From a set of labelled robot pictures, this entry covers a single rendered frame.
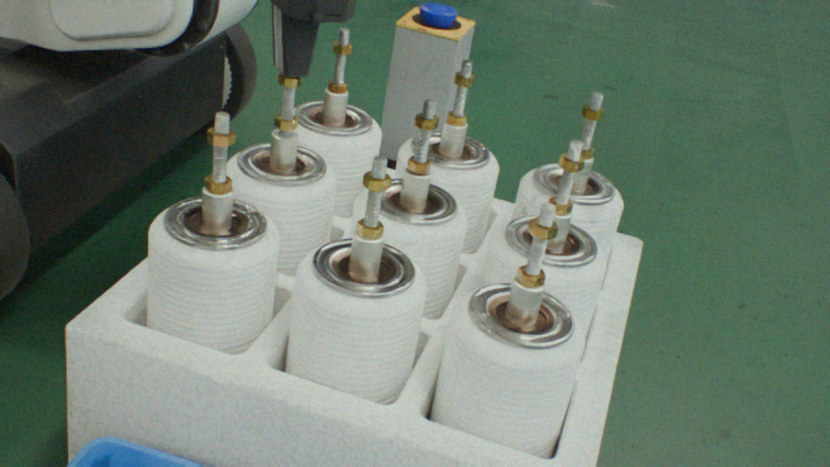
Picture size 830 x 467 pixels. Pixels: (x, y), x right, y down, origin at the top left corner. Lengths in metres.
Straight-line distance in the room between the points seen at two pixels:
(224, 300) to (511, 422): 0.22
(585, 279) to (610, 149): 0.91
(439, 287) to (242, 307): 0.17
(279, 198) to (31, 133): 0.31
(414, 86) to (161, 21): 0.27
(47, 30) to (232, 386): 0.52
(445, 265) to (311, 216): 0.12
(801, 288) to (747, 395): 0.30
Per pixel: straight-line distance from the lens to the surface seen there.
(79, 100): 1.08
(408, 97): 1.04
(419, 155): 0.77
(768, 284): 1.38
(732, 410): 1.11
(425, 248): 0.76
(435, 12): 1.03
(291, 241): 0.81
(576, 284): 0.75
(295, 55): 0.77
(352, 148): 0.89
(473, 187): 0.87
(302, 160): 0.83
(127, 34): 1.03
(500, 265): 0.76
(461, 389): 0.67
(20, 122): 1.01
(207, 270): 0.69
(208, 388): 0.71
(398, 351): 0.69
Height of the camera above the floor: 0.62
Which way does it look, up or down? 29 degrees down
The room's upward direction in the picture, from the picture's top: 10 degrees clockwise
